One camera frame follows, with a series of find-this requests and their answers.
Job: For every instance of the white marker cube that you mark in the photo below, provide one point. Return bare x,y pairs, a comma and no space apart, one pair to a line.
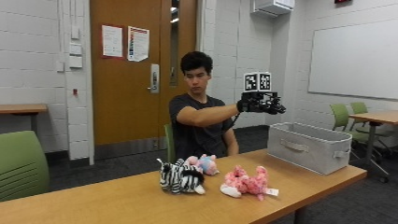
257,82

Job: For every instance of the grey fabric storage bin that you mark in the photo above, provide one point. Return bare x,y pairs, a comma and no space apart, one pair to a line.
309,146

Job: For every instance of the the person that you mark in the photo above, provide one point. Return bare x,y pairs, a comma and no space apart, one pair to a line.
198,118

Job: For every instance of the whiteboard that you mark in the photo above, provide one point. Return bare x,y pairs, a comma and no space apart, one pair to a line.
354,60

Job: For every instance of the wooden table with grey leg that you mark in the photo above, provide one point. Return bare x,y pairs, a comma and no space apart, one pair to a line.
374,119

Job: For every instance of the pink and blue soft toy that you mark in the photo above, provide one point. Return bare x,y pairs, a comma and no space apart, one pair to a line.
203,163

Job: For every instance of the pink spotted soft toy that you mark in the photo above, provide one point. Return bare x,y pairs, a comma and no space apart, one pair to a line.
245,184

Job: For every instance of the green chair behind person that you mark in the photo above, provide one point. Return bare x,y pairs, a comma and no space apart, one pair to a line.
169,143

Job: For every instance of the zebra soft toy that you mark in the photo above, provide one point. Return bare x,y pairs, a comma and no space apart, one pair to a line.
181,178

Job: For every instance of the wooden door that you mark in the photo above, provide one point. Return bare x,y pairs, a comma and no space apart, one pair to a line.
128,77

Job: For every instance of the red exit sign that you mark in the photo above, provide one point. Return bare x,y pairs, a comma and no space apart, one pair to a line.
342,1

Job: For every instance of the colourful paper notice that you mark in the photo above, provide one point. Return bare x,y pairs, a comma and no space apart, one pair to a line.
137,43

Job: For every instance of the white paper notice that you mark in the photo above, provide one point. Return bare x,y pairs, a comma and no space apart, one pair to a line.
112,41

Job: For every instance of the wooden side table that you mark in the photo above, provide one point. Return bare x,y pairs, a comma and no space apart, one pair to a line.
22,109

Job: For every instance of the large green chair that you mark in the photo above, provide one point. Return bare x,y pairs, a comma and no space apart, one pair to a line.
22,165

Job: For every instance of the white wall unit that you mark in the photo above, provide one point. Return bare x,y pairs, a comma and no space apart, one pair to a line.
273,6

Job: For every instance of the red wall button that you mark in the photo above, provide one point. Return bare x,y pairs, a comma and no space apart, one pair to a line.
74,91

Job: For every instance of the white wall box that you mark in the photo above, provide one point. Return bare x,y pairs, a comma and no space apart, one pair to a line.
74,61
74,49

